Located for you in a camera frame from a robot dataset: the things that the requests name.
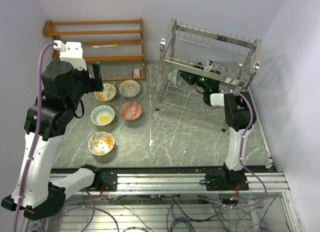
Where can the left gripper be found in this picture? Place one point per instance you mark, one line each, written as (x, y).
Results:
(95, 83)

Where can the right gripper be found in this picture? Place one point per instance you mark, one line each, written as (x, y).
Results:
(189, 77)

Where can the teal dotted grey bowl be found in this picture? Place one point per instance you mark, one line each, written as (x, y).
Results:
(175, 78)

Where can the red pattern blue zigzag bowl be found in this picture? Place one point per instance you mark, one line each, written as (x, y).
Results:
(131, 110)

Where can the orange flower green bowl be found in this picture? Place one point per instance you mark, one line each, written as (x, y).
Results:
(101, 143)

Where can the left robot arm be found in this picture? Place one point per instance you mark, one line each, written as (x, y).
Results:
(62, 88)

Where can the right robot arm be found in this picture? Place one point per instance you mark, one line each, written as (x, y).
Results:
(240, 117)

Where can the steel dish rack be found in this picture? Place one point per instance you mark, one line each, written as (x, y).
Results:
(230, 60)

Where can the wooden shelf rack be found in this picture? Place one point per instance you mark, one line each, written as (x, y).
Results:
(49, 30)

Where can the orange leaf pattern bowl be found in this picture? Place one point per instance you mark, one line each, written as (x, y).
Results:
(108, 93)

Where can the yellow sun blue bowl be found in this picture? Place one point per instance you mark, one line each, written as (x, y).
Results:
(102, 115)

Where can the blue orange floral bowl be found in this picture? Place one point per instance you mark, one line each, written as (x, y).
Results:
(129, 88)

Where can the small red white box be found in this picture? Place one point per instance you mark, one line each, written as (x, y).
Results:
(136, 73)

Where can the green capped marker pen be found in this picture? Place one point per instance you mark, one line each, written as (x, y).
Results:
(105, 46)

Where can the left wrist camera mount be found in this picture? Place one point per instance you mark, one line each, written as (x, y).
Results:
(71, 52)

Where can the aluminium rail frame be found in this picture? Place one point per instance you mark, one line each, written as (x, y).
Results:
(182, 199)

